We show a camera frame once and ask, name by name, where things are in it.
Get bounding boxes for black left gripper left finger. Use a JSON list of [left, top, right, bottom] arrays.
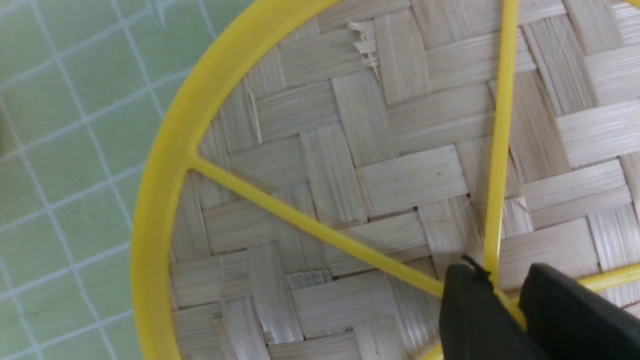
[[439, 255, 548, 360]]

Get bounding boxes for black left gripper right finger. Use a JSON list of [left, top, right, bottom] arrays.
[[519, 263, 640, 360]]

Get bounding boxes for yellow woven bamboo steamer lid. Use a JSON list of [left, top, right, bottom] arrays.
[[131, 0, 640, 360]]

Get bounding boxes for green checked tablecloth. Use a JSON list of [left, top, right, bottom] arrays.
[[0, 0, 249, 360]]

